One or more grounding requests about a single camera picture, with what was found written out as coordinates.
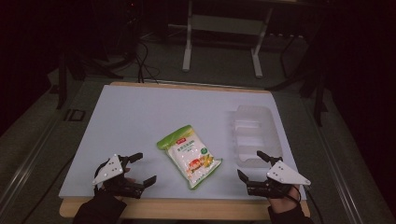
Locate green and white snack bag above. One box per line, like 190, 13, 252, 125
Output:
156, 124, 224, 190

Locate person's left hand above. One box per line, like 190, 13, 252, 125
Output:
102, 167, 137, 202

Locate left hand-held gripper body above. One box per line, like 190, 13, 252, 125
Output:
92, 153, 146, 200

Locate floor socket box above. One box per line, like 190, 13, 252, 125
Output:
63, 108, 87, 122

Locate black floor cables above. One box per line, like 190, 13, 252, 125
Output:
134, 40, 162, 84

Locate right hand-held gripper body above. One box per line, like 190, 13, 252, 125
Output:
246, 157, 312, 200

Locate white metal stand frame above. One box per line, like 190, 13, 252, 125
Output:
181, 0, 276, 79

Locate person's right hand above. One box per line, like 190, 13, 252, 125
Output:
268, 185, 302, 215

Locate clear plastic tray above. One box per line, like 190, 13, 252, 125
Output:
229, 105, 285, 169

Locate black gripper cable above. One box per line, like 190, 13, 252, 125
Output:
292, 184, 325, 224

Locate black metal stand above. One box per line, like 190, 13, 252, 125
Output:
55, 50, 69, 110

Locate white table mat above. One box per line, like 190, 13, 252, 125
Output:
58, 84, 308, 201

